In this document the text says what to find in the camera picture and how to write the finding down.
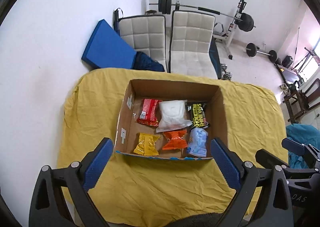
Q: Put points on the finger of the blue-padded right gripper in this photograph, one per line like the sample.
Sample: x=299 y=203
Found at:
x=308 y=152
x=270 y=162

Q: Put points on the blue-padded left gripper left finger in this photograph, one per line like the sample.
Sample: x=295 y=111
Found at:
x=48 y=205

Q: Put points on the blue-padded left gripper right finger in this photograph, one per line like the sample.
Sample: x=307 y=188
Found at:
x=274 y=206

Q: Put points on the light blue tissue pack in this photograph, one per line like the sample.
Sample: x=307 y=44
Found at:
x=197 y=142

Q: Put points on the black shoe wipes pack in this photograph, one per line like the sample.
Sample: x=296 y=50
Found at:
x=197 y=114

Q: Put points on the orange snack packet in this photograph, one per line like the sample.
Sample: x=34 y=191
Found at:
x=175 y=140

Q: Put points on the white plastic bag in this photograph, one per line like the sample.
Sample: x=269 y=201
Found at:
x=172 y=116

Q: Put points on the yellow snack packet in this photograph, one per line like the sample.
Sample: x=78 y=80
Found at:
x=147 y=145

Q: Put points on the red snack packet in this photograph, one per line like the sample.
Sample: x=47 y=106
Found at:
x=148 y=114

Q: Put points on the dark wooden chair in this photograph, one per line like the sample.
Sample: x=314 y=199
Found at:
x=303 y=98

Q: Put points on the dark fleece garment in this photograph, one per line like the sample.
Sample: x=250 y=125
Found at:
x=202 y=220

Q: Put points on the black speaker box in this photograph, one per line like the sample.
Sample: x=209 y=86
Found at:
x=287 y=61

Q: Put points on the yellow table cloth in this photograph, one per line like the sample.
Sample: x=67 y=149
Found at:
x=154 y=192

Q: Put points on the chrome dumbbell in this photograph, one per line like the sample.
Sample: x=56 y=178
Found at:
x=226 y=75

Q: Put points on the barbell on floor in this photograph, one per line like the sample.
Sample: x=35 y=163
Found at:
x=252 y=50

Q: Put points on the open cardboard box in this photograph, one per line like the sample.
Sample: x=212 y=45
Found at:
x=137 y=90

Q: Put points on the black weight bench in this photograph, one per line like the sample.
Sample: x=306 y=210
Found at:
x=214 y=57

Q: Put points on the white weight rack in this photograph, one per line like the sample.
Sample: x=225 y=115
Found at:
x=232 y=26

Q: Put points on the barbell on rack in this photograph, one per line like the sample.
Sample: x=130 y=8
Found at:
x=243 y=20

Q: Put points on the right white padded chair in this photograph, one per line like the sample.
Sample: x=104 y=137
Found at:
x=191 y=36

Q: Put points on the white padded chair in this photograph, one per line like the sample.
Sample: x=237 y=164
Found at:
x=145 y=33
x=191 y=36

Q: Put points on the dark blue cloth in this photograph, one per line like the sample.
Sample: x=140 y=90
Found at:
x=144 y=62

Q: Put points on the blue foam mat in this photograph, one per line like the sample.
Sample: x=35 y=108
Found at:
x=106 y=49

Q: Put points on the left white padded chair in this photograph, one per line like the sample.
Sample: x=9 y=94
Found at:
x=145 y=33

